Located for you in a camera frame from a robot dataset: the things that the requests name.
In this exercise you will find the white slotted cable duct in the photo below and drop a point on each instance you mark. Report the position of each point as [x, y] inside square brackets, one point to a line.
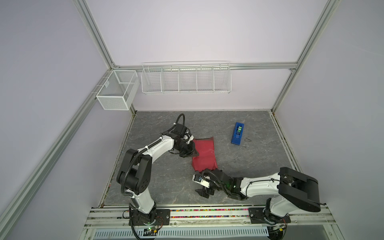
[178, 233]

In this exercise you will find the small white mesh basket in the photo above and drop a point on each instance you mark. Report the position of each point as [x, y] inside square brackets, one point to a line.
[118, 91]

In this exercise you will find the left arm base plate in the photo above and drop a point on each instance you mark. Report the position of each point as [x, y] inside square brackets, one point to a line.
[155, 217]

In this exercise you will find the aluminium front rail frame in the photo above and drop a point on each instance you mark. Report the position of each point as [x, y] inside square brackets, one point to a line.
[303, 226]

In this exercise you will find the blue tape dispenser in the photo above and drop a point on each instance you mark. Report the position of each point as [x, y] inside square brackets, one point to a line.
[237, 133]

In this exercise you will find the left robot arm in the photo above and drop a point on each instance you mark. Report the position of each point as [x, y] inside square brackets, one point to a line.
[135, 172]

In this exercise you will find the dark red wrapping paper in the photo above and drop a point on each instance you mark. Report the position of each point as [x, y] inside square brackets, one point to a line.
[206, 160]

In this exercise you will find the long white wire basket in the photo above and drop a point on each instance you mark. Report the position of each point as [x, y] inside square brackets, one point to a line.
[195, 77]

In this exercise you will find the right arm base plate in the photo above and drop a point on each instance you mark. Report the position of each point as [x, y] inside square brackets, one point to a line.
[258, 216]

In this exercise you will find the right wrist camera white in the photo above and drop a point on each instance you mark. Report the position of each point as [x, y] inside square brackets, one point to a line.
[199, 179]

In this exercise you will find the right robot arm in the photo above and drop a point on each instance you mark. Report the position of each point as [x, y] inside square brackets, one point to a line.
[288, 191]

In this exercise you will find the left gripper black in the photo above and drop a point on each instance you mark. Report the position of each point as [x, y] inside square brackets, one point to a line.
[190, 151]

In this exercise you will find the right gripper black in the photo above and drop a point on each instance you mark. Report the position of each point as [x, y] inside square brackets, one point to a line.
[204, 191]

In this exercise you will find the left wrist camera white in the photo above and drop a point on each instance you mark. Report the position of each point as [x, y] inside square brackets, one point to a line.
[187, 138]

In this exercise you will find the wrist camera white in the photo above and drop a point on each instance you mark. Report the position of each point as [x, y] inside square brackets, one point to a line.
[199, 179]
[187, 138]

